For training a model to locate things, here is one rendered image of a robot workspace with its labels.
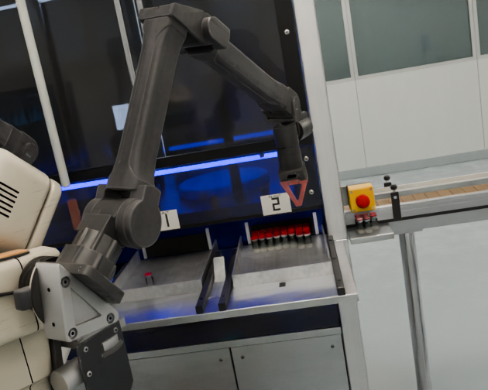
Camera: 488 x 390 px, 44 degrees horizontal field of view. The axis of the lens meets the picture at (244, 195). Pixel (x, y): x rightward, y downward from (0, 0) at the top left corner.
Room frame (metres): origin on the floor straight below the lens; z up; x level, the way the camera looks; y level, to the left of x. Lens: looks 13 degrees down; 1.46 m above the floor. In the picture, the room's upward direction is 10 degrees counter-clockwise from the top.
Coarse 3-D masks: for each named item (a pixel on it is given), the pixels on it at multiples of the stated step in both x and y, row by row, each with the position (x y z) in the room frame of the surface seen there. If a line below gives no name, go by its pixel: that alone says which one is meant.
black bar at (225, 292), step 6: (234, 252) 1.70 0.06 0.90; (234, 258) 1.64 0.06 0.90; (228, 270) 1.56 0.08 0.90; (228, 276) 1.51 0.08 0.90; (228, 282) 1.46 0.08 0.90; (222, 288) 1.43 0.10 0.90; (228, 288) 1.43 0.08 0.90; (222, 294) 1.39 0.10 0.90; (228, 294) 1.40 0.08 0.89; (222, 300) 1.35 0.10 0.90; (228, 300) 1.38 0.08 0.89; (222, 306) 1.34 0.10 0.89
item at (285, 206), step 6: (264, 198) 1.72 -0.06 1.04; (270, 198) 1.72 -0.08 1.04; (282, 198) 1.71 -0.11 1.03; (288, 198) 1.71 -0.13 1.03; (264, 204) 1.72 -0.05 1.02; (270, 204) 1.72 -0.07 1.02; (282, 204) 1.71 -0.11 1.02; (288, 204) 1.71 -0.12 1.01; (264, 210) 1.72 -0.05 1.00; (270, 210) 1.72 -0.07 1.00; (276, 210) 1.72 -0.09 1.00; (282, 210) 1.71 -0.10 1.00; (288, 210) 1.71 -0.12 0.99
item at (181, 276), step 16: (176, 256) 1.82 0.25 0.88; (192, 256) 1.79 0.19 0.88; (208, 256) 1.66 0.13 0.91; (128, 272) 1.71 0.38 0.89; (144, 272) 1.72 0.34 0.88; (160, 272) 1.69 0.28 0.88; (176, 272) 1.67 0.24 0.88; (192, 272) 1.64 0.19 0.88; (128, 288) 1.61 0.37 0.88; (144, 288) 1.50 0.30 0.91; (160, 288) 1.50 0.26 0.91; (176, 288) 1.49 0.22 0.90; (192, 288) 1.49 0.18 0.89
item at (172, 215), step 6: (168, 210) 1.75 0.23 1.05; (174, 210) 1.75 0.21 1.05; (162, 216) 1.76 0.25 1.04; (168, 216) 1.75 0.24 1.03; (174, 216) 1.75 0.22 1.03; (162, 222) 1.76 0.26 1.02; (174, 222) 1.75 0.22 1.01; (162, 228) 1.76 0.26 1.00; (168, 228) 1.75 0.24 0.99; (174, 228) 1.75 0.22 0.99
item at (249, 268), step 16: (240, 240) 1.77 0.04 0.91; (320, 240) 1.73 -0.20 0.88; (240, 256) 1.69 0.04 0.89; (256, 256) 1.68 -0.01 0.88; (272, 256) 1.66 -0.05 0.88; (288, 256) 1.63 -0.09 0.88; (304, 256) 1.61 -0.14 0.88; (320, 256) 1.59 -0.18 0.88; (240, 272) 1.57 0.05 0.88; (256, 272) 1.46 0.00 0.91; (272, 272) 1.46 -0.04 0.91; (288, 272) 1.46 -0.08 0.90; (304, 272) 1.45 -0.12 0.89; (320, 272) 1.45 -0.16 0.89
